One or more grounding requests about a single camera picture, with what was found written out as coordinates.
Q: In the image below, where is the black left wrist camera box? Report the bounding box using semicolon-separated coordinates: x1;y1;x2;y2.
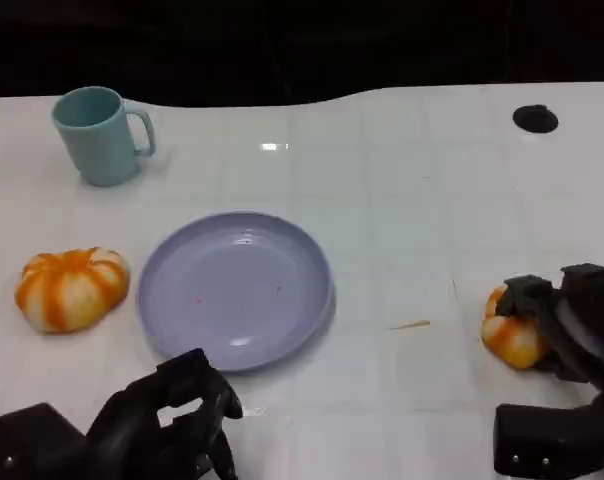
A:
0;402;91;480

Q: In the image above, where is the black table cable grommet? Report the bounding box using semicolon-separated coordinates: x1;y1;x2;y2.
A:
511;104;559;134

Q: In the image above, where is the pale green mug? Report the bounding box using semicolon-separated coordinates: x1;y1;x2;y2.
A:
50;86;157;188

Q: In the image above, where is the orange and white bread roll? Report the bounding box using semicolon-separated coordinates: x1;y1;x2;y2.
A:
13;246;132;335
481;282;552;371

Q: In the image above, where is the lilac plate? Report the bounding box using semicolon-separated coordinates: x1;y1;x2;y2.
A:
136;211;336;373

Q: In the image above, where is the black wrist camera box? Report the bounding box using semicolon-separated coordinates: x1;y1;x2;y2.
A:
0;402;91;480
492;402;604;480

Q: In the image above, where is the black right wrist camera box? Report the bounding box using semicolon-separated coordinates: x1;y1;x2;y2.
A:
492;402;604;480

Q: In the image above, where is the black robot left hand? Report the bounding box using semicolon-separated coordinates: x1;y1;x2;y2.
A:
84;348;244;480

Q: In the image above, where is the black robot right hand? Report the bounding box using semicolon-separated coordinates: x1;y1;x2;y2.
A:
495;262;604;397

